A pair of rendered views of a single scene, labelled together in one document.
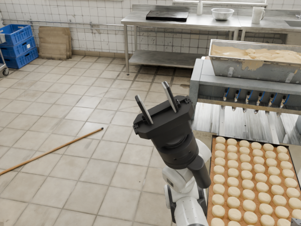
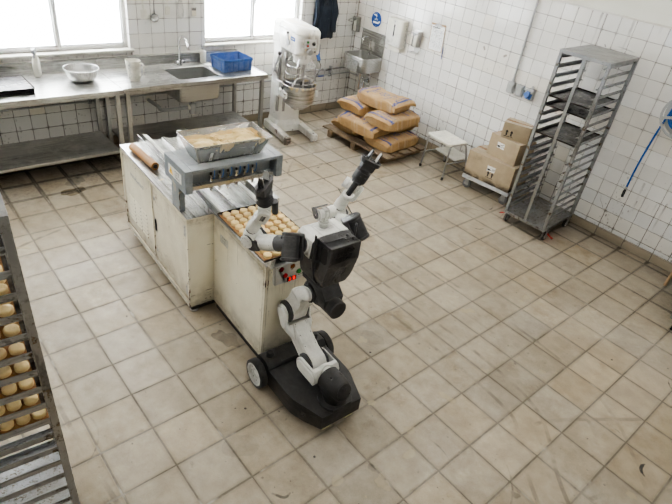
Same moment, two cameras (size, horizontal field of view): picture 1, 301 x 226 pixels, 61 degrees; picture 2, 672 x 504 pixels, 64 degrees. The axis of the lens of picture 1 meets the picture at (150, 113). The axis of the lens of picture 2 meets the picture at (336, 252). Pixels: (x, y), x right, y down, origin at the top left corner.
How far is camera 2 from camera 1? 224 cm
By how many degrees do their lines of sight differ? 46
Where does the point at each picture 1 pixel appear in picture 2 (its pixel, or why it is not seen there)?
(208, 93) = (196, 181)
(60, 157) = not seen: outside the picture
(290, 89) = (256, 158)
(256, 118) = (230, 191)
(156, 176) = (140, 302)
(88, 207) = (95, 365)
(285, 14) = (160, 60)
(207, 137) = (206, 221)
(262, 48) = (219, 130)
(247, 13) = (111, 65)
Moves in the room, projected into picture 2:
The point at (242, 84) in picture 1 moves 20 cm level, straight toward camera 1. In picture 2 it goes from (224, 164) to (235, 178)
